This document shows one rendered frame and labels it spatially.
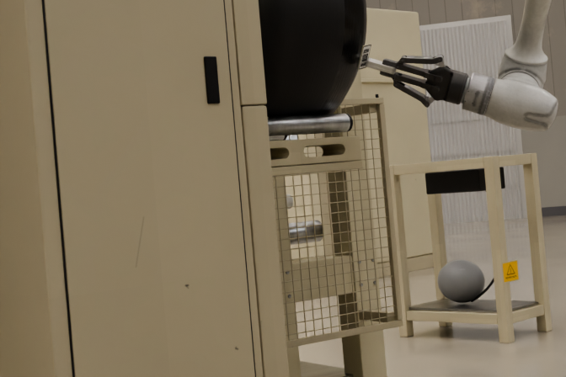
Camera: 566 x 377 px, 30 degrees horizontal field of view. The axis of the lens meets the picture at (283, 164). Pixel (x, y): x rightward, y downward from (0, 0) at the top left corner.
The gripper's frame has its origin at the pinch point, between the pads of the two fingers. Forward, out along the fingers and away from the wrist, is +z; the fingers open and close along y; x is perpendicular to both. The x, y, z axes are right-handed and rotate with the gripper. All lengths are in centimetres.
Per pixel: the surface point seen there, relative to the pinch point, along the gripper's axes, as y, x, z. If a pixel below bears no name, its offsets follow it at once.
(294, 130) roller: 16.5, -13.6, 14.3
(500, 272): 129, 176, -53
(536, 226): 117, 206, -64
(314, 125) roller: 15.5, -9.5, 10.6
